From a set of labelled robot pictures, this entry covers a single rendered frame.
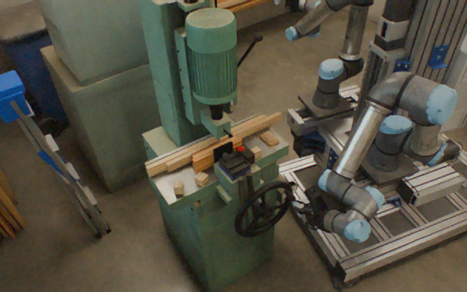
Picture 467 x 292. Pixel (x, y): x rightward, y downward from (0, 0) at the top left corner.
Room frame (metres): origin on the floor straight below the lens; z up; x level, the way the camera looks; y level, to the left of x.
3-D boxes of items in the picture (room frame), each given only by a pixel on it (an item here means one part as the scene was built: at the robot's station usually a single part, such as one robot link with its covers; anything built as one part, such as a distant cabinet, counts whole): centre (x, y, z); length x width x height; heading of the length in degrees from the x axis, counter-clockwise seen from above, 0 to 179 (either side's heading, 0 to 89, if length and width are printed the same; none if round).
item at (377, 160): (1.20, -0.69, 0.87); 0.15 x 0.15 x 0.10
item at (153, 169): (1.25, 0.09, 0.93); 0.60 x 0.02 x 0.05; 122
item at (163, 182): (1.14, 0.02, 0.87); 0.61 x 0.30 x 0.06; 122
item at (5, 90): (1.49, 0.97, 0.58); 0.27 x 0.25 x 1.16; 125
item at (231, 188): (1.07, -0.02, 0.92); 0.15 x 0.13 x 0.09; 122
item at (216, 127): (1.27, 0.06, 1.03); 0.14 x 0.07 x 0.09; 32
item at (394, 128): (1.20, -0.70, 0.98); 0.13 x 0.12 x 0.14; 43
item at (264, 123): (1.27, 0.01, 0.92); 0.60 x 0.02 x 0.04; 122
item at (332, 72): (1.68, -0.53, 0.98); 0.13 x 0.12 x 0.14; 125
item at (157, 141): (1.35, 0.11, 0.76); 0.57 x 0.45 x 0.09; 32
